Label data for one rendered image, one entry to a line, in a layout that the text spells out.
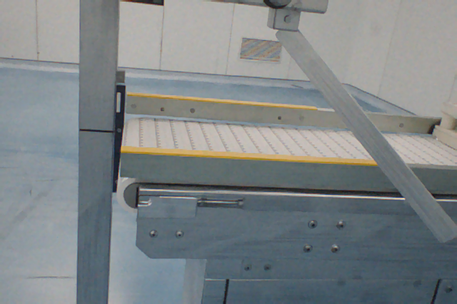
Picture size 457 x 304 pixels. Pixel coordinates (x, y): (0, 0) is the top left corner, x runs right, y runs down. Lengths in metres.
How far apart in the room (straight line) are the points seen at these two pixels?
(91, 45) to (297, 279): 0.49
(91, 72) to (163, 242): 0.34
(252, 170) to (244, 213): 0.06
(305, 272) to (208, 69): 5.36
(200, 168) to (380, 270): 0.35
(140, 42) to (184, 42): 0.53
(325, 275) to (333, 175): 0.19
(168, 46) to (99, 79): 5.05
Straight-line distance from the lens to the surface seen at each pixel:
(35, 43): 5.84
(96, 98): 0.82
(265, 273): 0.70
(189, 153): 0.55
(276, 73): 6.26
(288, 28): 0.54
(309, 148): 0.75
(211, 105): 0.81
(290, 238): 0.63
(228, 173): 0.56
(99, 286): 0.99
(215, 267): 0.68
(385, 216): 0.67
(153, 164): 0.55
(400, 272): 0.79
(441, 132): 0.96
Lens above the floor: 1.17
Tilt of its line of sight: 20 degrees down
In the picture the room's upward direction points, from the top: 7 degrees clockwise
